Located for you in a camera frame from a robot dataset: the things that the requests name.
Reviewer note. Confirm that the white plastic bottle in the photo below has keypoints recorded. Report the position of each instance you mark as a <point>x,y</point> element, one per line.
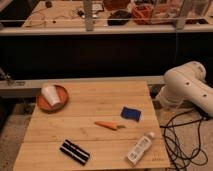
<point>138,150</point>

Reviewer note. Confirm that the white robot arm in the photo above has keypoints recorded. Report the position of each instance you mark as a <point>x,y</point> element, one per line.
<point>187,82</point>

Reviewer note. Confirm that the blue sponge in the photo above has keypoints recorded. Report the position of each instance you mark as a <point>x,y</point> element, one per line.
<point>129,113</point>

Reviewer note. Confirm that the orange toy carrot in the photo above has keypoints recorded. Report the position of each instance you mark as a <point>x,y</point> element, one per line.
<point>109,125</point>

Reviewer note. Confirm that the orange plate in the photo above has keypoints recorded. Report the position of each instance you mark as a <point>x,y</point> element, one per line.
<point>44,105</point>

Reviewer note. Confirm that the white foam cup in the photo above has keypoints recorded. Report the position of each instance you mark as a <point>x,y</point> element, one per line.
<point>50,94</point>

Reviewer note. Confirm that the black cap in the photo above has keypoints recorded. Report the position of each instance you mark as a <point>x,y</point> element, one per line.
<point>119,17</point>

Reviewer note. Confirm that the black white striped block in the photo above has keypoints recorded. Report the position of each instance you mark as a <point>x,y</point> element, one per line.
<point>75,152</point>

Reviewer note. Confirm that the orange basket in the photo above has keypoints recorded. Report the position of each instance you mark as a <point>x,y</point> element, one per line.
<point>142,14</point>

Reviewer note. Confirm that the grey metal rail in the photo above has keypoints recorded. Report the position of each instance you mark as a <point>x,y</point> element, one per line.
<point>30,88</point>

